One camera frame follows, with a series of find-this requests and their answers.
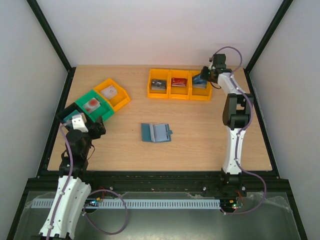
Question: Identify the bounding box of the black card stack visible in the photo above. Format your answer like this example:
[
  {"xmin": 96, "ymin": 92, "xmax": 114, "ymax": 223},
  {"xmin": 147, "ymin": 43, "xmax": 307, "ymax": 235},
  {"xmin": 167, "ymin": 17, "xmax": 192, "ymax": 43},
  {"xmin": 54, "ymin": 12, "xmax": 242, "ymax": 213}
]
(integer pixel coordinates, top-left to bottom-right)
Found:
[{"xmin": 150, "ymin": 79, "xmax": 167, "ymax": 91}]

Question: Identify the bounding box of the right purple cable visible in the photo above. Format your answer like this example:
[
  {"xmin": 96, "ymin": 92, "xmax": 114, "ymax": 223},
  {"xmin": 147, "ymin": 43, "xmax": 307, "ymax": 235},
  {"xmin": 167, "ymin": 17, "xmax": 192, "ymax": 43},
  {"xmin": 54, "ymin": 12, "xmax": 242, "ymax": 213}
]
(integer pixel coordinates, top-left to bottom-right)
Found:
[{"xmin": 214, "ymin": 46, "xmax": 267, "ymax": 216}]

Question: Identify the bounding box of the blue card stack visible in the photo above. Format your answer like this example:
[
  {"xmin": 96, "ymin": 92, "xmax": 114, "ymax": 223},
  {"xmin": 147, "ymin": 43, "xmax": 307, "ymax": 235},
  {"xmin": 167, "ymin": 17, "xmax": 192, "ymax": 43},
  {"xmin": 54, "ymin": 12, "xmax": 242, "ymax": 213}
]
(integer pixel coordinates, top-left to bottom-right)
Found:
[{"xmin": 192, "ymin": 80, "xmax": 207, "ymax": 89}]

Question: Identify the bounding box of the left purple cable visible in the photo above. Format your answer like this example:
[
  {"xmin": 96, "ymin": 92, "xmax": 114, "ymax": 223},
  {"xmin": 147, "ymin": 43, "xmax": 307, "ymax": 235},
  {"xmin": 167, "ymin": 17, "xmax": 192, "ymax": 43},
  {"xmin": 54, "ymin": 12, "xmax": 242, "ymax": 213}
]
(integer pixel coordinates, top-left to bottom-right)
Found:
[{"xmin": 44, "ymin": 120, "xmax": 129, "ymax": 240}]

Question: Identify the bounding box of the red dotted card stack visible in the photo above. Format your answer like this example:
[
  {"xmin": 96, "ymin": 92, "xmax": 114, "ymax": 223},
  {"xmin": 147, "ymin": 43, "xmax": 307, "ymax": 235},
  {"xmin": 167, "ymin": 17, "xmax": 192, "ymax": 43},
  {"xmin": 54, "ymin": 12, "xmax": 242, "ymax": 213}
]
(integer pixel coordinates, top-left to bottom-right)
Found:
[{"xmin": 83, "ymin": 97, "xmax": 101, "ymax": 114}]

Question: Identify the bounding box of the white card stack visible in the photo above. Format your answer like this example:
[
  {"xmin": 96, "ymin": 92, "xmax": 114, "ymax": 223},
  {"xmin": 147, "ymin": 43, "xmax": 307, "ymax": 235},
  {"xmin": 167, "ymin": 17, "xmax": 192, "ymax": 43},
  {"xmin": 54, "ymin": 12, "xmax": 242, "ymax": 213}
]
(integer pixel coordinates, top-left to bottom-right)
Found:
[{"xmin": 100, "ymin": 85, "xmax": 118, "ymax": 100}]

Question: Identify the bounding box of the blue striped credit card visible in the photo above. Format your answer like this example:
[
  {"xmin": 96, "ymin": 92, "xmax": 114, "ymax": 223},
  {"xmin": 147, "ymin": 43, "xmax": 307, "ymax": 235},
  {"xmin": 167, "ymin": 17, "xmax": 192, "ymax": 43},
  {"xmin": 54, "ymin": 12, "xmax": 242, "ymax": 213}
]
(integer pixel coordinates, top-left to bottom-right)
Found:
[{"xmin": 192, "ymin": 74, "xmax": 207, "ymax": 85}]

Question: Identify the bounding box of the grey slotted cable duct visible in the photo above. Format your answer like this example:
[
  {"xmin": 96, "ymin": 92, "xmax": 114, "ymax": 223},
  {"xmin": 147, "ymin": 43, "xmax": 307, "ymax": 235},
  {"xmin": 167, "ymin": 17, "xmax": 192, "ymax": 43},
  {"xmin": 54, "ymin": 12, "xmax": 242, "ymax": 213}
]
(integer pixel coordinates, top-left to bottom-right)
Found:
[{"xmin": 32, "ymin": 198, "xmax": 221, "ymax": 210}]

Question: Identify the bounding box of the black storage bin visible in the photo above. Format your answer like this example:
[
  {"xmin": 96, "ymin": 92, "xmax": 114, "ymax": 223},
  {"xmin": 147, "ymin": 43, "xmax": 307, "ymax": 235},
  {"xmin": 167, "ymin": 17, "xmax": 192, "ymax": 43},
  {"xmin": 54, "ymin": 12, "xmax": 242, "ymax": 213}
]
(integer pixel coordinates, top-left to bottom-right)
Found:
[{"xmin": 56, "ymin": 102, "xmax": 87, "ymax": 131}]

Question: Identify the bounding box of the blue leather card holder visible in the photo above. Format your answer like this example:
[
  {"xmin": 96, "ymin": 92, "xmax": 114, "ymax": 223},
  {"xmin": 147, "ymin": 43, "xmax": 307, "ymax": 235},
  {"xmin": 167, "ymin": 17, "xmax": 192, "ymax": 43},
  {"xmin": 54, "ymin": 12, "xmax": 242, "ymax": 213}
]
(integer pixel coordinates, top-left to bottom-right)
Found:
[{"xmin": 140, "ymin": 123, "xmax": 173, "ymax": 143}]

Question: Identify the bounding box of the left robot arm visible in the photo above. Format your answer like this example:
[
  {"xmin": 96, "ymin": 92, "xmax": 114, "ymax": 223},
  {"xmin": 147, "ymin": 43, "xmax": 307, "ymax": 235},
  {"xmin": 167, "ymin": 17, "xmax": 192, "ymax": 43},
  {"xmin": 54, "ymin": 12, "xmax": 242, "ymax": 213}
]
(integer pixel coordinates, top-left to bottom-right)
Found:
[{"xmin": 30, "ymin": 113, "xmax": 106, "ymax": 240}]

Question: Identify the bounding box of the purple cable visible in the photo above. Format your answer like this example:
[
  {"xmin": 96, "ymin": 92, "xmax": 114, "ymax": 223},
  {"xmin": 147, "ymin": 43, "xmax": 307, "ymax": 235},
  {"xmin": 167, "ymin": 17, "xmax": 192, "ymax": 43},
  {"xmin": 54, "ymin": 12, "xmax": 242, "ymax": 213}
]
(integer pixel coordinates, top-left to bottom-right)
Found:
[
  {"xmin": 44, "ymin": 120, "xmax": 129, "ymax": 240},
  {"xmin": 214, "ymin": 46, "xmax": 267, "ymax": 216}
]

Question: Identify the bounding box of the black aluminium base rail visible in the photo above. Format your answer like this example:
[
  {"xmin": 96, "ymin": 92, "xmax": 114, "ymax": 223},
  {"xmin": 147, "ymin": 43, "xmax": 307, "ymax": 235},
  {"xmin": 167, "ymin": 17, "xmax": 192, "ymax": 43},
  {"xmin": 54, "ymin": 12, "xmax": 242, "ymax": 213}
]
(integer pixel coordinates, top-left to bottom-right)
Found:
[{"xmin": 24, "ymin": 170, "xmax": 293, "ymax": 198}]

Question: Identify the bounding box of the green storage bin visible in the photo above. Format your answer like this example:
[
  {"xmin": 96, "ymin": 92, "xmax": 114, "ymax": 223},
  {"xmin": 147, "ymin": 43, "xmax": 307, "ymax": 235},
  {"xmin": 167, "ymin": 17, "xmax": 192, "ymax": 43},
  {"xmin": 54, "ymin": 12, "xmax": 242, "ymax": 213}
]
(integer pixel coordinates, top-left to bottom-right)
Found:
[{"xmin": 75, "ymin": 90, "xmax": 115, "ymax": 122}]

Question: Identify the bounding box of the teal card stack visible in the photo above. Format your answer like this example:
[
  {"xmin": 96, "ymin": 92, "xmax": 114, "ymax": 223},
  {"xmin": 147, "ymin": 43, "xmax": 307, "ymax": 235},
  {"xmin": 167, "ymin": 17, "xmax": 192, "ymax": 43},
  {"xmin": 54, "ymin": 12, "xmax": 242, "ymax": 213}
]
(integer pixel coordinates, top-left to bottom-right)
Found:
[{"xmin": 63, "ymin": 113, "xmax": 75, "ymax": 124}]

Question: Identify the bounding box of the yellow bin left group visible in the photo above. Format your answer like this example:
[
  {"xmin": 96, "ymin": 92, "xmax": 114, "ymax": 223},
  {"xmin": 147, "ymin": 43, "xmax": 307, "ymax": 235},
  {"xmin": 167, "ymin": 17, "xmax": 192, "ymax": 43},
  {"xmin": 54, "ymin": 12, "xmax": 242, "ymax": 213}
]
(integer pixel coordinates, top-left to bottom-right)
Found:
[{"xmin": 93, "ymin": 78, "xmax": 131, "ymax": 112}]

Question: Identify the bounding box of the yellow bin with blue cards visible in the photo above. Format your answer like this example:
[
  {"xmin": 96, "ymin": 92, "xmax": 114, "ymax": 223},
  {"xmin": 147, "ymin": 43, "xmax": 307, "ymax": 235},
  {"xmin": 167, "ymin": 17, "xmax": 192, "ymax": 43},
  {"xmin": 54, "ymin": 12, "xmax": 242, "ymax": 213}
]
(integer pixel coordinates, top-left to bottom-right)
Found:
[{"xmin": 190, "ymin": 70, "xmax": 212, "ymax": 101}]

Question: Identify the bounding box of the yellow bin with red cards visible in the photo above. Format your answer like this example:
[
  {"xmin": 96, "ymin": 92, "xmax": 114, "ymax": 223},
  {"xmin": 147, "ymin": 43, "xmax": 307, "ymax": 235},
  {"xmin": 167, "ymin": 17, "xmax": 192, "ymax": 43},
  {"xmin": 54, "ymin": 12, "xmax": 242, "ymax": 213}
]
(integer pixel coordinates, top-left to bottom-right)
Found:
[{"xmin": 168, "ymin": 69, "xmax": 191, "ymax": 100}]

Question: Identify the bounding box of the yellow bin with black cards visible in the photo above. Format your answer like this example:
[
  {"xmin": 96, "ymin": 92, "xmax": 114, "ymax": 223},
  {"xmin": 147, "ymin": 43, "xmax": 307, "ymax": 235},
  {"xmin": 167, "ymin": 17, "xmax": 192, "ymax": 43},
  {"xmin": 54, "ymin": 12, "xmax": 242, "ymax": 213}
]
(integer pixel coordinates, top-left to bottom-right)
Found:
[{"xmin": 147, "ymin": 68, "xmax": 170, "ymax": 99}]

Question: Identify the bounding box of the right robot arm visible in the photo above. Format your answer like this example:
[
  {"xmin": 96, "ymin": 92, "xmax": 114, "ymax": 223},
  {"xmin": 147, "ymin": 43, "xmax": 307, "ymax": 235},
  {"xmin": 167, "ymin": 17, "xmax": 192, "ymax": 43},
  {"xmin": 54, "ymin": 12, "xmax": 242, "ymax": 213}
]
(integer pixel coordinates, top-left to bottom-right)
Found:
[{"xmin": 200, "ymin": 53, "xmax": 254, "ymax": 197}]

